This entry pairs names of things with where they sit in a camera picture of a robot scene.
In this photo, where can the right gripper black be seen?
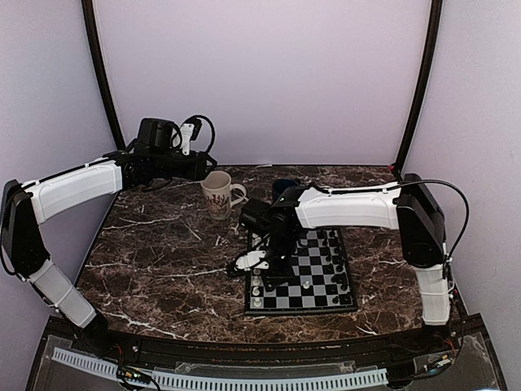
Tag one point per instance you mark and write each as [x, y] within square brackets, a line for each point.
[282, 276]

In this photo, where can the left black frame post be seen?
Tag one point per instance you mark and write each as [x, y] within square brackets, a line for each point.
[94, 43]

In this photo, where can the right black frame post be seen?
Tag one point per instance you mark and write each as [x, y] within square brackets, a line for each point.
[421, 86]

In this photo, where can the black frame post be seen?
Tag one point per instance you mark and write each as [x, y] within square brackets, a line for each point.
[421, 86]
[94, 43]

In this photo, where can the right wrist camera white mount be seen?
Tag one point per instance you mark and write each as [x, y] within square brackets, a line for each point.
[248, 261]

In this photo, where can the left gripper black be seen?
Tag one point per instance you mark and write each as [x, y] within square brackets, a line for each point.
[196, 169]

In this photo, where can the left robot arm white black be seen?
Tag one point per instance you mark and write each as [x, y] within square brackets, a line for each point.
[161, 151]

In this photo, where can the dark blue mug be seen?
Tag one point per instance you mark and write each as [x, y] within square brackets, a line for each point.
[280, 185]

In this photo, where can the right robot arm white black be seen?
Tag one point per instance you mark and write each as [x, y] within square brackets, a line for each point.
[406, 206]

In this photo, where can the cream floral mug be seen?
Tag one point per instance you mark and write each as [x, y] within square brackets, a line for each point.
[221, 195]

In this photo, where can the white perforated cable duct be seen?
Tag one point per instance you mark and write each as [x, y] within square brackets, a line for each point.
[204, 377]

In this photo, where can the black front rail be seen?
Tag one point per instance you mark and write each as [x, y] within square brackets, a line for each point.
[149, 346]

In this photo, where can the black silver chess board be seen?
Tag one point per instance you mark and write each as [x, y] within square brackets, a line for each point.
[322, 285]

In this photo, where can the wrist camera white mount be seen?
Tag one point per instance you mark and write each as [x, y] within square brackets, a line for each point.
[248, 261]
[190, 131]

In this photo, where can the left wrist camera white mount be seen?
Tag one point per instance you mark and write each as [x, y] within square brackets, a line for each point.
[190, 131]

